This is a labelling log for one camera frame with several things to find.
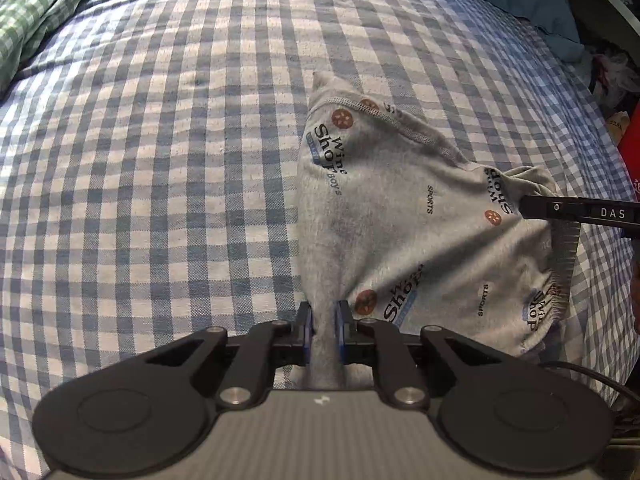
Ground pile of clothes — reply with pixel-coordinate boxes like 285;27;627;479
580;35;640;128

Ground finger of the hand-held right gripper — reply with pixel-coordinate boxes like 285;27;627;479
519;194;640;239

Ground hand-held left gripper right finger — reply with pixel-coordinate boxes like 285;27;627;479
334;300;501;407

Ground red printed cloth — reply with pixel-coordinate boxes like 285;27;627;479
619;109;640;196

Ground blue blanket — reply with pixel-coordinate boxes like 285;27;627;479
410;0;587;64

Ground grey printed pants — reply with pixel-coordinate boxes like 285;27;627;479
294;71;582;392

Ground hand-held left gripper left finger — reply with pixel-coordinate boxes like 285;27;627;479
145;301;315;408

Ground blue checked bed sheet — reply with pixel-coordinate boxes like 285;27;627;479
0;0;640;480

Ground black cable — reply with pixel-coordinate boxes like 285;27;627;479
539;360;640;413

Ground green checked pillow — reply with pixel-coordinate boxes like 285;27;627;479
0;0;138;92

